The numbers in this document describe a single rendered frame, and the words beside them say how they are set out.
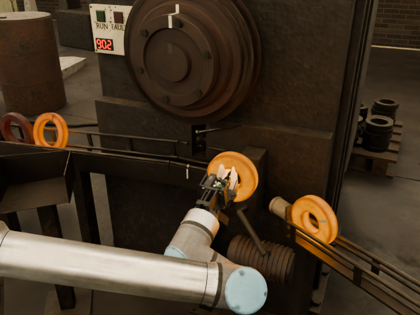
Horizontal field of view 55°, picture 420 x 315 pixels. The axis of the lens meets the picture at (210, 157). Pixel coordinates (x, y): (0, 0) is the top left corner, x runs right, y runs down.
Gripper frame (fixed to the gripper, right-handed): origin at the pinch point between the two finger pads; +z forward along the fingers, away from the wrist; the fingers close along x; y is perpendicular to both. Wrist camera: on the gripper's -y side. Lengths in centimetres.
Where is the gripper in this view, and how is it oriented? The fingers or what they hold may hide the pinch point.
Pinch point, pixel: (232, 171)
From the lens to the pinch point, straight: 118.9
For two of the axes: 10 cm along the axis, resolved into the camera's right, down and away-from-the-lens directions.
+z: 3.9, -6.6, 6.5
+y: -1.1, -7.3, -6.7
